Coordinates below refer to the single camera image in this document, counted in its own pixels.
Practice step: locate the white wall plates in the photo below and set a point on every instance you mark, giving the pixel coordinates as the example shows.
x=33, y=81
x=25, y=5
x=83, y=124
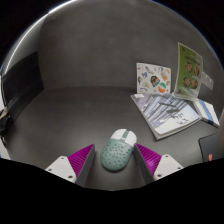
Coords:
x=208, y=81

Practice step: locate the white sticker sheet card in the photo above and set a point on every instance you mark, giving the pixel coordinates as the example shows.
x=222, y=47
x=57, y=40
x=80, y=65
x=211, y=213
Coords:
x=153, y=78

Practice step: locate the black flat panel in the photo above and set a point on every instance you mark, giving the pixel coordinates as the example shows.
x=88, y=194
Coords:
x=21, y=86

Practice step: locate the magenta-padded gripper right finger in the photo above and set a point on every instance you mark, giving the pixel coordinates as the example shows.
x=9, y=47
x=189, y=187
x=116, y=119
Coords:
x=165, y=165

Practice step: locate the black mouse pad, heart print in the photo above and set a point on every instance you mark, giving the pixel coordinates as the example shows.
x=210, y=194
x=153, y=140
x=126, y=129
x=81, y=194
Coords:
x=213, y=146

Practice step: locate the green and white computer mouse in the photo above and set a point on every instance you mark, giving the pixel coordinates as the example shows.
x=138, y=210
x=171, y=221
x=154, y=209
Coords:
x=116, y=153

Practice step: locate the green food flyer stand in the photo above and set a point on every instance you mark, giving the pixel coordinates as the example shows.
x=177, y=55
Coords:
x=189, y=71

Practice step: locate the grey and white magazine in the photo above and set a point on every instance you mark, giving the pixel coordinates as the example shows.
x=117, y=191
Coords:
x=166, y=115

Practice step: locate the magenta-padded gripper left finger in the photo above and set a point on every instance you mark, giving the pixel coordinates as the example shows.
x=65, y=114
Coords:
x=63, y=166

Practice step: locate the black bag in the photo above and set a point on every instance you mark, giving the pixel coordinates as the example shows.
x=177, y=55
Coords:
x=4, y=123

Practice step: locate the white book with blue stripe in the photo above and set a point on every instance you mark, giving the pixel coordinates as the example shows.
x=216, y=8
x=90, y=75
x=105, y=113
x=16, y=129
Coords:
x=208, y=111

